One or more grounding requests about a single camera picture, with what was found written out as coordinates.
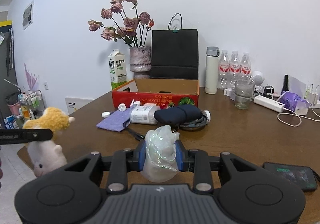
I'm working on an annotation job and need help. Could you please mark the white pill bottle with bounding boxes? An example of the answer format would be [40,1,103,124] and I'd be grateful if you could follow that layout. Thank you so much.
[130,105,160,125]

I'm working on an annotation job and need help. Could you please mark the dried pink roses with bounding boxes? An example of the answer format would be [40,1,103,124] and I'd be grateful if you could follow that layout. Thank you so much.
[87,0,155,47]

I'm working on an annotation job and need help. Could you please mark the black usb cable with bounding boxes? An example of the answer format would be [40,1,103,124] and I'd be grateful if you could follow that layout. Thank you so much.
[122,122,145,142]

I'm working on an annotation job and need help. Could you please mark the purple pouch on box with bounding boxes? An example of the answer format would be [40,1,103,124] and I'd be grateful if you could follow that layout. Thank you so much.
[277,91,310,116]

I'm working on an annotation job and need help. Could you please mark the metal storage rack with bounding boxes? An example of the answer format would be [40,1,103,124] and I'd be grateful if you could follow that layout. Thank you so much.
[3,79,46,128]

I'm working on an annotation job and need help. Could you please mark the clear glass cup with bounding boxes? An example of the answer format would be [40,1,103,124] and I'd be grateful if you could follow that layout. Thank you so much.
[235,76,255,110]

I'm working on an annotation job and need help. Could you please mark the orange white plush toy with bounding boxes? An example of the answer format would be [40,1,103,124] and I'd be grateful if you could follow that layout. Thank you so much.
[22,106,75,178]

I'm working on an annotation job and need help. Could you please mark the white thermos bottle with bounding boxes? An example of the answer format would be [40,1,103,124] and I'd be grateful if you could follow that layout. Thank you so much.
[204,47,220,94]

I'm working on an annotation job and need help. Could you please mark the white power strip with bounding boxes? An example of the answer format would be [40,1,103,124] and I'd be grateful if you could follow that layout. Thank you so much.
[253,95,285,113]

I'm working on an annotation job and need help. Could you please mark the water bottle left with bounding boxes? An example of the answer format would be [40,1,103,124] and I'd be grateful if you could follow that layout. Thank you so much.
[217,50,230,89]

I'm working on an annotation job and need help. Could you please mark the white wall panel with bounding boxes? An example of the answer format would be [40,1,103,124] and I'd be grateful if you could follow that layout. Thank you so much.
[65,97,94,115]

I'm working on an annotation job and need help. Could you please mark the grey cable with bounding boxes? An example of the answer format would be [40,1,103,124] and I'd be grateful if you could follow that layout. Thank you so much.
[178,110,211,131]

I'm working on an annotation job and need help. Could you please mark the red cardboard box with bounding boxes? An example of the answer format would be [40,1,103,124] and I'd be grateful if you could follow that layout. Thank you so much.
[112,79,200,108]

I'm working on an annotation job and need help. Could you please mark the purple cloth pouch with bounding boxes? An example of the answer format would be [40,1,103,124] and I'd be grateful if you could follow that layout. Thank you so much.
[97,109,131,132]

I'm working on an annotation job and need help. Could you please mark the black paper bag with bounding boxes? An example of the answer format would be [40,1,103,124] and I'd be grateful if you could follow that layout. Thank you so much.
[150,13,199,80]

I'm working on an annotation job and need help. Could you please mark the white bottle cap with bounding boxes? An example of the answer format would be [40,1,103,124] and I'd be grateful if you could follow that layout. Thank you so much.
[101,111,111,118]

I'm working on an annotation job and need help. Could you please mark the white charging cable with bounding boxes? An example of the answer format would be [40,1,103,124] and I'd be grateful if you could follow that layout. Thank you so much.
[277,103,320,128]

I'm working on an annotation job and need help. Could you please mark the water bottle right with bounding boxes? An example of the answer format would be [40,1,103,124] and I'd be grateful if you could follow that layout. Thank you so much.
[240,52,252,76]

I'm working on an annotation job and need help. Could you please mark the water bottle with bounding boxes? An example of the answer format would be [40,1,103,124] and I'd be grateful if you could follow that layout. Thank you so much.
[229,50,241,87]
[240,52,252,76]
[217,50,230,89]

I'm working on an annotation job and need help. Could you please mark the water bottle middle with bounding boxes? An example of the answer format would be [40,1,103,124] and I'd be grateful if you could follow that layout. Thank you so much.
[229,50,241,87]

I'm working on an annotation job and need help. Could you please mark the clear plastic bag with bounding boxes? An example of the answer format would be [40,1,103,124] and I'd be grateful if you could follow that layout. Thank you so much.
[142,125,180,183]

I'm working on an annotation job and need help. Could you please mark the navy blue pouch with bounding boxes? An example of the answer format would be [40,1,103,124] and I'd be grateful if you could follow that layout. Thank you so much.
[154,104,202,125]

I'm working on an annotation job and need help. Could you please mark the milk carton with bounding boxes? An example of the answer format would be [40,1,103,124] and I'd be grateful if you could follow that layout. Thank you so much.
[108,49,127,89]

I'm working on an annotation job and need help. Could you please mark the white round camera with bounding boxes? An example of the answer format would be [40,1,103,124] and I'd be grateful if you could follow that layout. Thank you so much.
[251,71,265,86]

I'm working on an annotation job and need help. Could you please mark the black smartphone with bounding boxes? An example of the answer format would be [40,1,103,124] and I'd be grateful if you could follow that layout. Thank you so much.
[263,162,319,191]

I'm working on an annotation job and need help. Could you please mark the pink ceramic vase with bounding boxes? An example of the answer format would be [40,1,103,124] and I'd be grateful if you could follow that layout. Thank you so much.
[129,46,151,79]

